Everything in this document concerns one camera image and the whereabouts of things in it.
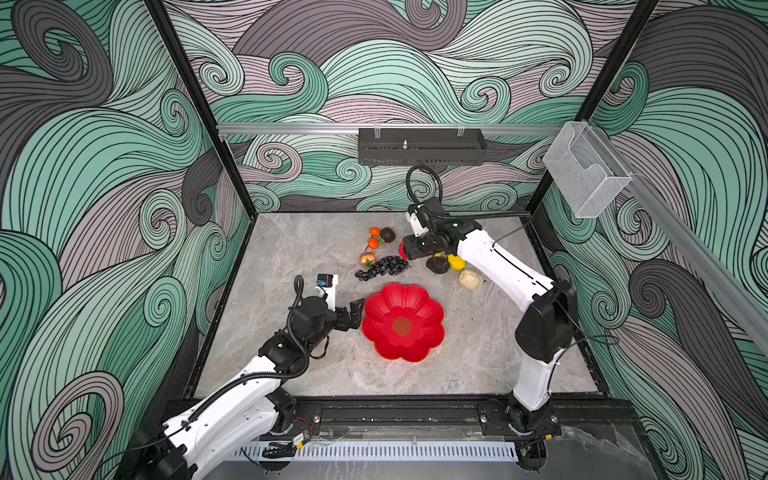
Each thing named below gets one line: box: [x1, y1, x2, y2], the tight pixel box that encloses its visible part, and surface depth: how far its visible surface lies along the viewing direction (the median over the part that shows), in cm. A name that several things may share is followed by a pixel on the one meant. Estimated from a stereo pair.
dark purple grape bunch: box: [355, 255, 409, 281], surface depth 102 cm
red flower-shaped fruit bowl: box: [362, 283, 445, 363], surface depth 92 cm
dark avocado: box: [426, 257, 450, 274], surface depth 103 cm
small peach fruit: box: [359, 252, 376, 268], surface depth 103 cm
